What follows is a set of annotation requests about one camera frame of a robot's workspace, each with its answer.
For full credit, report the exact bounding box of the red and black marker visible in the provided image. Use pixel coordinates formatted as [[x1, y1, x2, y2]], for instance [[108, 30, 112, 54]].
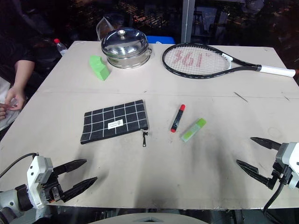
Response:
[[170, 104, 186, 133]]

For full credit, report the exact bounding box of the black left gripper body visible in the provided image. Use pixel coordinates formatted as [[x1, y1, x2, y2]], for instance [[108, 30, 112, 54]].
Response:
[[42, 169, 65, 205]]

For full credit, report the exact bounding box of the stainless steel lidded pot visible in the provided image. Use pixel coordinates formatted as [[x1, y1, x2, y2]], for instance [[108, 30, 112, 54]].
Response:
[[100, 27, 153, 70]]

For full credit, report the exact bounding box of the blue bin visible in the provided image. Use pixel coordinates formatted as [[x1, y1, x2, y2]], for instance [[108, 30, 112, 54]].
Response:
[[146, 35, 176, 45]]

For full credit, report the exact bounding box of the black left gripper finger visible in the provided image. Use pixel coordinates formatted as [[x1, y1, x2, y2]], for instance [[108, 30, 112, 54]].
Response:
[[62, 176, 98, 203], [53, 159, 87, 176]]

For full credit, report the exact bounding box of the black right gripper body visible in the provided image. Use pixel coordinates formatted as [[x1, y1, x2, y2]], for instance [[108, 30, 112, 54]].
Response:
[[266, 161, 294, 190]]

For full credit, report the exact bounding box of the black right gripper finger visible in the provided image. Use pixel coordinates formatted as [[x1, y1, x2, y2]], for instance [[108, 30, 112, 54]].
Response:
[[235, 159, 271, 186], [250, 137, 282, 151]]

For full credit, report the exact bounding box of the black grid pencil pouch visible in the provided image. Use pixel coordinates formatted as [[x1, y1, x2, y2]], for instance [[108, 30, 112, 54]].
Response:
[[80, 99, 150, 147]]

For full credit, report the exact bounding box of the clear plastic bag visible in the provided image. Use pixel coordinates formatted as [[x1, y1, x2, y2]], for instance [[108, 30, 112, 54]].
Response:
[[96, 15, 125, 41]]

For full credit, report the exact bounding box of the person in black shirt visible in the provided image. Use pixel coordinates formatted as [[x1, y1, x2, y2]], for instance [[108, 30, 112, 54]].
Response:
[[0, 0, 62, 79]]

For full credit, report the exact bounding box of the bare person hand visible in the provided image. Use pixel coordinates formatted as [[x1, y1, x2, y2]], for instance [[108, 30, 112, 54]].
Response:
[[0, 104, 8, 121], [4, 85, 26, 111]]

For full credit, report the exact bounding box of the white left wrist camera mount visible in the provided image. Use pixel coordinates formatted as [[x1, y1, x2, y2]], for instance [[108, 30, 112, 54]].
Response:
[[26, 155, 54, 210]]

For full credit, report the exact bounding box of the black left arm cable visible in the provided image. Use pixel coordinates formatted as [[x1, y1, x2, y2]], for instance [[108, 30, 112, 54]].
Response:
[[0, 153, 38, 178]]

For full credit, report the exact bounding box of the green highlighter pen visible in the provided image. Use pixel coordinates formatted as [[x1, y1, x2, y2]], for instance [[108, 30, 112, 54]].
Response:
[[181, 118, 207, 143]]

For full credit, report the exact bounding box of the white vertical post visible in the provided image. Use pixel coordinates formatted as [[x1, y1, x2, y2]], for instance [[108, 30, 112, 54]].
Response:
[[181, 0, 196, 44]]

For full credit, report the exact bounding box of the green foam block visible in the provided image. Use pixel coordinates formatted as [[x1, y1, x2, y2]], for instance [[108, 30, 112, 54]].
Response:
[[89, 55, 112, 82]]

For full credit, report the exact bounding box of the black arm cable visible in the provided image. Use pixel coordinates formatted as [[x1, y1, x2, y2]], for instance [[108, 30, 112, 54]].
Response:
[[263, 178, 288, 224], [0, 153, 38, 178]]

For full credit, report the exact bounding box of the red-capped plastic bottle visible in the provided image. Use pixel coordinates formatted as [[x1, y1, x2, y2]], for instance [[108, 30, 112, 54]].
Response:
[[53, 38, 69, 57]]

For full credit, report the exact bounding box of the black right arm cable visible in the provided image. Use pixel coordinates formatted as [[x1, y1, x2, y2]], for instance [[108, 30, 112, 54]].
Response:
[[263, 178, 288, 224]]

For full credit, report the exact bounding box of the black white tennis racket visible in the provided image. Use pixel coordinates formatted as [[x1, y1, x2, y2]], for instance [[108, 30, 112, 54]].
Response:
[[162, 42, 297, 79]]

